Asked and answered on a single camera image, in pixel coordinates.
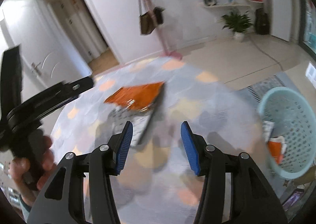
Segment white wall shelf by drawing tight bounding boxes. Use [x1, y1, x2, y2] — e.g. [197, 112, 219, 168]
[198, 3, 251, 9]

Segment orange snack bag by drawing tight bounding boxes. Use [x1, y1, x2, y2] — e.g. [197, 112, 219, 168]
[104, 82, 165, 112]

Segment black hanging bag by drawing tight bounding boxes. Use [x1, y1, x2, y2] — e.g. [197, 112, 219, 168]
[153, 7, 166, 25]

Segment pink coat stand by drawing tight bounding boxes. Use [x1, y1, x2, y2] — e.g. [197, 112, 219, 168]
[144, 0, 183, 60]

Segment orange paper cup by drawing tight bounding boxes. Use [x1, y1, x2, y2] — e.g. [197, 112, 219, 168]
[267, 136, 287, 165]

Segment potted green plant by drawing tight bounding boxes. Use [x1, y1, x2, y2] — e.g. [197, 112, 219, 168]
[222, 10, 253, 42]

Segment brown hanging bag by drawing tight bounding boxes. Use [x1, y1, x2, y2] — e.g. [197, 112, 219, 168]
[138, 0, 156, 35]

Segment white room door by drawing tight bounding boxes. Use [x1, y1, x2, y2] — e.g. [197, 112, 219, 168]
[0, 0, 93, 96]

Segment white tall air conditioner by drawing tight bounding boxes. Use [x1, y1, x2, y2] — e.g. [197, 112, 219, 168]
[271, 0, 292, 42]

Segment person left hand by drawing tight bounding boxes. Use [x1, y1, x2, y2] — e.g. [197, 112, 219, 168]
[7, 135, 57, 207]

